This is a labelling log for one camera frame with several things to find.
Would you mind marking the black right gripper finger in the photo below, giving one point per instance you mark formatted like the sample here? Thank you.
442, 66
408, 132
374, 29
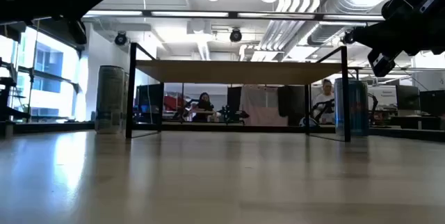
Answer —
410, 36

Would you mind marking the white can with black top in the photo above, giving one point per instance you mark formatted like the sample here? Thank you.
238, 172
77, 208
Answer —
109, 102

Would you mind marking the small black background robot arm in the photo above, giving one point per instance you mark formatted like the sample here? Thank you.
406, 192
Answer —
229, 114

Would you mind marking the black ceiling spotlight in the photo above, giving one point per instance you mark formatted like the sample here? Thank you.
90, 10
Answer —
235, 35
347, 37
120, 39

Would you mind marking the white sign board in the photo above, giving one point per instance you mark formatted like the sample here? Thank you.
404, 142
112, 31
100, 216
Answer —
384, 93

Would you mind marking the blue silver energy drink can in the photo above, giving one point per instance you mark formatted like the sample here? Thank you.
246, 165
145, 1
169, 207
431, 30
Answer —
359, 109

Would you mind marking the black equipment stand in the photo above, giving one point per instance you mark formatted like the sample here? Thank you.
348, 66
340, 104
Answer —
7, 82

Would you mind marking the overhead light bar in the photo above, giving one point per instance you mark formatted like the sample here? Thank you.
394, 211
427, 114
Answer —
189, 14

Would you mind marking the person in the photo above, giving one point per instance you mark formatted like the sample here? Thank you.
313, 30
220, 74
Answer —
325, 102
204, 107

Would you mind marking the white ceiling pipes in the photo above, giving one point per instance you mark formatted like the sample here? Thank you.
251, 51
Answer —
299, 5

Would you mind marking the white round object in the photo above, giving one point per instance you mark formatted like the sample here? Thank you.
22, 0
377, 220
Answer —
307, 122

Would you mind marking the black panel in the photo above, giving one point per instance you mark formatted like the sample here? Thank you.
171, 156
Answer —
234, 98
292, 100

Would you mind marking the pale pink cloth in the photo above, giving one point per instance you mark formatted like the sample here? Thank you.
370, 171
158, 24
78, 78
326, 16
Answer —
262, 107

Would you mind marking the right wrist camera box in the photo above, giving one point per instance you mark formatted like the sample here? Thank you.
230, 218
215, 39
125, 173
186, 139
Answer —
380, 63

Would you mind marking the wooden shelf with black frame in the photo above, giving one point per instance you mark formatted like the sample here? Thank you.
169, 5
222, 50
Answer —
236, 72

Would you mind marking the black metal table frame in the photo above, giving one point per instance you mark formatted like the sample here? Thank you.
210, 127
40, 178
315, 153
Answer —
243, 128

